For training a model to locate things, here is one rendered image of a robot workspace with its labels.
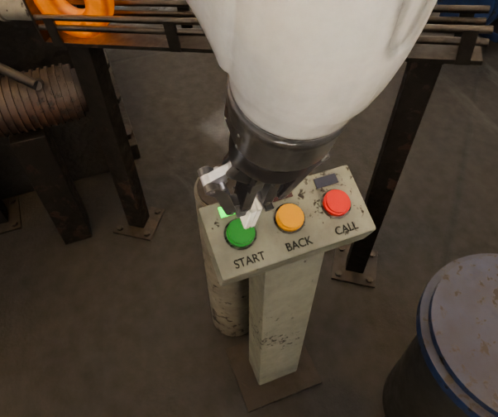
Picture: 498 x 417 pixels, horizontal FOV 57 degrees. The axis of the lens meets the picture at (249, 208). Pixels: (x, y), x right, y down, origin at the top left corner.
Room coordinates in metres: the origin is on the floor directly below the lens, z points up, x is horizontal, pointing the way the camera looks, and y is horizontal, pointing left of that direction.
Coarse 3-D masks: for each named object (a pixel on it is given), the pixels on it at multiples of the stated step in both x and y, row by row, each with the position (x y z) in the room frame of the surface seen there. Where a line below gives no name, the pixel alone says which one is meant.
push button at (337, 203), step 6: (330, 192) 0.44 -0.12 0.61; (336, 192) 0.43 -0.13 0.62; (342, 192) 0.43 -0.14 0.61; (324, 198) 0.43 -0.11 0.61; (330, 198) 0.42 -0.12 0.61; (336, 198) 0.43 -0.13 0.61; (342, 198) 0.43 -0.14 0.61; (348, 198) 0.43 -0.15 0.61; (324, 204) 0.42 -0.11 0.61; (330, 204) 0.41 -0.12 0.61; (336, 204) 0.42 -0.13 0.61; (342, 204) 0.42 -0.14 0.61; (348, 204) 0.42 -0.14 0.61; (330, 210) 0.41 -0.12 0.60; (336, 210) 0.41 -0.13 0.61; (342, 210) 0.41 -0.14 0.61
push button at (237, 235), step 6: (234, 222) 0.38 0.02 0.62; (240, 222) 0.38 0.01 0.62; (228, 228) 0.37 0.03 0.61; (234, 228) 0.37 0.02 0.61; (240, 228) 0.37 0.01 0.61; (252, 228) 0.37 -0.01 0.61; (228, 234) 0.36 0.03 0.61; (234, 234) 0.36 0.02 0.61; (240, 234) 0.36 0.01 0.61; (246, 234) 0.36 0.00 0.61; (252, 234) 0.36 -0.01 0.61; (228, 240) 0.36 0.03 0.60; (234, 240) 0.35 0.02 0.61; (240, 240) 0.36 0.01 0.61; (246, 240) 0.36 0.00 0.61; (252, 240) 0.36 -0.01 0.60; (240, 246) 0.35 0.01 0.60; (246, 246) 0.35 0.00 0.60
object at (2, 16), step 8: (0, 0) 0.86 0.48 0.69; (8, 0) 0.85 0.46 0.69; (16, 0) 0.85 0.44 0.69; (0, 8) 0.85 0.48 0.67; (8, 8) 0.85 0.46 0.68; (16, 8) 0.84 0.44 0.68; (24, 8) 0.83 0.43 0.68; (0, 16) 0.85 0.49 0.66; (8, 16) 0.85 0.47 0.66; (16, 16) 0.84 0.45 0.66; (24, 16) 0.84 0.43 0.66
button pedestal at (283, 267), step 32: (320, 192) 0.44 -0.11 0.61; (352, 192) 0.44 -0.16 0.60; (224, 224) 0.38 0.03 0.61; (256, 224) 0.39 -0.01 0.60; (320, 224) 0.39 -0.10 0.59; (352, 224) 0.40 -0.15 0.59; (224, 256) 0.34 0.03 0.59; (256, 256) 0.34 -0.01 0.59; (288, 256) 0.34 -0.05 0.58; (320, 256) 0.38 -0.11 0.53; (256, 288) 0.37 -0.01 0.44; (288, 288) 0.36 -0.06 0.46; (256, 320) 0.37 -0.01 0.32; (288, 320) 0.37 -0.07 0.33; (256, 352) 0.37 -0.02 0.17; (288, 352) 0.37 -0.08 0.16; (256, 384) 0.35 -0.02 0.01; (288, 384) 0.35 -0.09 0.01
